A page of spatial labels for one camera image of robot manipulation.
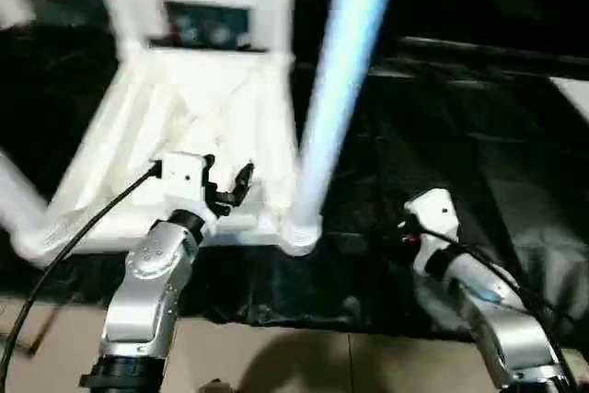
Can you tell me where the white plastic table top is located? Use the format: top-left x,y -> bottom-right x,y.
14,43 -> 325,261

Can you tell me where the black work mat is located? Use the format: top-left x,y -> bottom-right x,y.
0,25 -> 589,339

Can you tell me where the dark left robot foot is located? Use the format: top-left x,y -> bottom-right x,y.
199,381 -> 238,393

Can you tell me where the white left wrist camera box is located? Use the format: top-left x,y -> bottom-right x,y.
158,152 -> 218,220

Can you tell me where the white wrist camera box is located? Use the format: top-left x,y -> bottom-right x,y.
403,189 -> 461,276
158,152 -> 218,220

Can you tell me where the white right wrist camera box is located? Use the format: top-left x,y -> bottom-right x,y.
403,189 -> 461,276

